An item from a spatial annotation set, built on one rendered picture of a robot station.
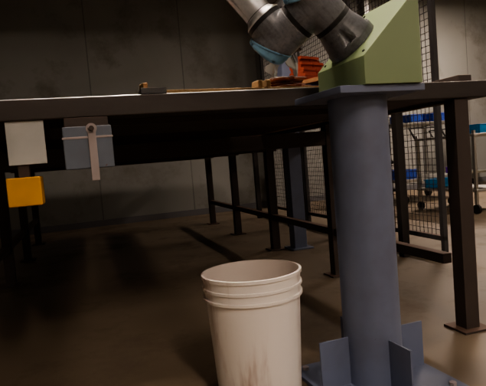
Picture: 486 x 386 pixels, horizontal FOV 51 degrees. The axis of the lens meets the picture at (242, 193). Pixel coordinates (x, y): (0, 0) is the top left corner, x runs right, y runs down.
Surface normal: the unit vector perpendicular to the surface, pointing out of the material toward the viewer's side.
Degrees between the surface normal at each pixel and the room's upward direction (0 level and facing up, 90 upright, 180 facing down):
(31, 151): 90
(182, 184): 90
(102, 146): 90
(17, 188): 90
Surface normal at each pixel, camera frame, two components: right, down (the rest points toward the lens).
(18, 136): 0.29, 0.04
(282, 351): 0.55, 0.07
